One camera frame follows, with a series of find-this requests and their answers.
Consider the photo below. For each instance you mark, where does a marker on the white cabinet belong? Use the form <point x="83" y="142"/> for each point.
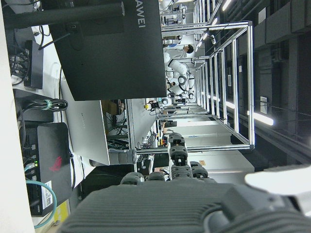
<point x="217" y="160"/>

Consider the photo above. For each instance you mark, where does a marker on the long ceiling light strip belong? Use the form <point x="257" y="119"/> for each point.
<point x="262" y="118"/>

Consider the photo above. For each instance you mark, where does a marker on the black flat device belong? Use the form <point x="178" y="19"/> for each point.
<point x="35" y="116"/>

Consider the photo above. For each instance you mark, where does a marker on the small white camera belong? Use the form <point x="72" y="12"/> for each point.
<point x="212" y="38"/>

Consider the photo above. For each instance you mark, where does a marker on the short ceiling light strip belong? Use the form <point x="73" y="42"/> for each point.
<point x="226" y="4"/>

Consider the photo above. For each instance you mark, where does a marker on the silver laptop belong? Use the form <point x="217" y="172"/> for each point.
<point x="83" y="126"/>

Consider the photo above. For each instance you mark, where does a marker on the person in white coat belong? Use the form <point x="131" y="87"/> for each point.
<point x="178" y="52"/>

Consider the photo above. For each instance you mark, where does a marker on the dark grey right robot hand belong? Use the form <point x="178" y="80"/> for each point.
<point x="155" y="208"/>

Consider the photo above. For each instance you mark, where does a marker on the yellow floor label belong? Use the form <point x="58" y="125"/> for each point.
<point x="62" y="213"/>

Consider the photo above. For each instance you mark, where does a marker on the black mini PC red logo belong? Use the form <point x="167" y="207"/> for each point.
<point x="54" y="150"/>

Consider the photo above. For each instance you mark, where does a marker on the aluminium frame cage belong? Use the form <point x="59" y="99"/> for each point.
<point x="249" y="85"/>

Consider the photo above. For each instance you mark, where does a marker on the white humanoid robot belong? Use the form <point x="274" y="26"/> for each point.
<point x="178" y="66"/>

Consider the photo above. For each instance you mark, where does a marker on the black Huawei monitor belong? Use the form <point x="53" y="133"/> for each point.
<point x="108" y="60"/>

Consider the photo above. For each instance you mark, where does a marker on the white wall sign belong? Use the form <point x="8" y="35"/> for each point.
<point x="263" y="104"/>

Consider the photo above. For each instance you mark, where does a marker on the black docking box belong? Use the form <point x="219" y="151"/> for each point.
<point x="36" y="68"/>

